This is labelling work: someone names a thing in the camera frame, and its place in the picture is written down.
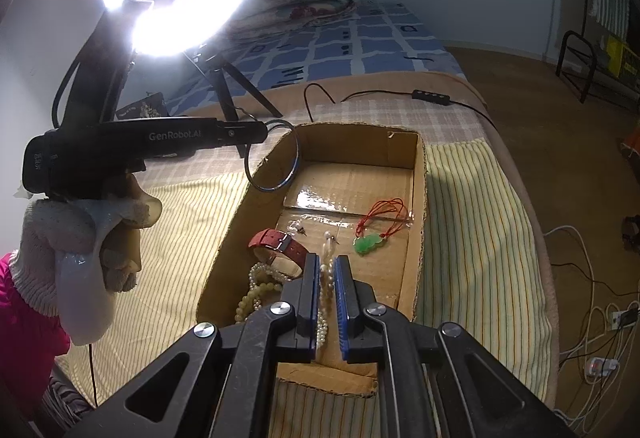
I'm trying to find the white power strip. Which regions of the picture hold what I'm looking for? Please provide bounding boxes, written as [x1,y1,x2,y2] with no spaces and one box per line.
[607,307,640,332]

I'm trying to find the thick black gripper cable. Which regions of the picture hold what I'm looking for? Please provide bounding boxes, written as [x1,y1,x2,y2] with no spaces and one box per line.
[51,0,153,129]

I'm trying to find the white pearl necklace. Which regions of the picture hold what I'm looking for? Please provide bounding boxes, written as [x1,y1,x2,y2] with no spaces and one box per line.
[316,243,335,354]

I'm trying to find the blue checked bed sheet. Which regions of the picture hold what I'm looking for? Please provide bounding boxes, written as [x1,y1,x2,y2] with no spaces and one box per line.
[162,0,461,116]

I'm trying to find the beige plaid blanket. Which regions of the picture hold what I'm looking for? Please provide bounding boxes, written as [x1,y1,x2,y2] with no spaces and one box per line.
[135,70,488,189]

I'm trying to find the white floor cables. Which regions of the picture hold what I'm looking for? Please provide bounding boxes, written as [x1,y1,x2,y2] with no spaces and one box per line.
[542,225,640,434]

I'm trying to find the small black device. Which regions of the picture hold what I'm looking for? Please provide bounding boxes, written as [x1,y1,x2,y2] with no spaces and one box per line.
[621,215,640,251]

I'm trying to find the dark metal bangle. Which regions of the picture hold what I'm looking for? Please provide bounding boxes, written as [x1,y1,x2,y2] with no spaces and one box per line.
[244,119,301,193]

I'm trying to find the red strap wristwatch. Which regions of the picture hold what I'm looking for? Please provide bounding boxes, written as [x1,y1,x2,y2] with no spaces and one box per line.
[248,228,307,277]

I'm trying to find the black metal clothes rack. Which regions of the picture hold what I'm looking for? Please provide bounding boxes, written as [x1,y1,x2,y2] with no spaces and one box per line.
[556,0,640,111]

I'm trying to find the white pearl bracelet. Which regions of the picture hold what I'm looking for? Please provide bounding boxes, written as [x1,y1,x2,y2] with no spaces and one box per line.
[248,262,291,313]

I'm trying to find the black tripod stand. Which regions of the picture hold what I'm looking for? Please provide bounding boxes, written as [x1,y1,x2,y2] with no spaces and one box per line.
[182,45,283,159]

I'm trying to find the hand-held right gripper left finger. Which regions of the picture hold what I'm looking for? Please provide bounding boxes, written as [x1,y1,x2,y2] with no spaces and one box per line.
[65,253,321,438]

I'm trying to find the dark striped cloth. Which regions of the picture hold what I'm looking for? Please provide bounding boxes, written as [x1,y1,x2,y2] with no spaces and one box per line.
[41,375,98,426]

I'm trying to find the yellow striped cloth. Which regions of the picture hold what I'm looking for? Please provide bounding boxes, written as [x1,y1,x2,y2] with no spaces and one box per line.
[65,138,560,438]

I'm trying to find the yellow box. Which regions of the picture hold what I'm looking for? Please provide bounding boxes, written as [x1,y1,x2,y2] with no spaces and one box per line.
[604,36,640,81]

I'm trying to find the black printed snack bag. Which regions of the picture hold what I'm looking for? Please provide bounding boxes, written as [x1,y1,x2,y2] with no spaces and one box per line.
[116,92,167,121]

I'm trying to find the cardboard box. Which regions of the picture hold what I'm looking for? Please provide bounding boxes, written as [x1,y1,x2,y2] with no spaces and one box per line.
[196,122,428,398]

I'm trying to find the person's left hand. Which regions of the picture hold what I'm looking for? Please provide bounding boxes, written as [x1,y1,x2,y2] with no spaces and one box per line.
[97,170,164,293]

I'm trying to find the person's left forearm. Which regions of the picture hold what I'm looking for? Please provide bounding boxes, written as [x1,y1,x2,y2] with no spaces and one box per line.
[0,197,123,371]

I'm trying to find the cream beaded bracelet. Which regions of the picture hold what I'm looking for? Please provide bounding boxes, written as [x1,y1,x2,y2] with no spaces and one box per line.
[234,282,284,325]

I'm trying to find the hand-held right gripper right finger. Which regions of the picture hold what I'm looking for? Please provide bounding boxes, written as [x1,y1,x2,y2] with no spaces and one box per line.
[334,255,576,438]

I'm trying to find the small white plug adapter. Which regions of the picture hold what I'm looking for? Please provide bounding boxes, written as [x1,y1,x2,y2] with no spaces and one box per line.
[584,356,619,380]

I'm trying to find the green jade pendant red cord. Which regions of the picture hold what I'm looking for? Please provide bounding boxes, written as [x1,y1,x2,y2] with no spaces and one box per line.
[354,198,410,257]

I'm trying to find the black power cable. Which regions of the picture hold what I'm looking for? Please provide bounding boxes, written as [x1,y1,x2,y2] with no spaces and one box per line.
[304,82,496,129]

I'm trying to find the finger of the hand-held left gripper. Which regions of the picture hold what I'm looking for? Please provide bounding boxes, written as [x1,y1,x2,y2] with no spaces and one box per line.
[219,119,269,147]

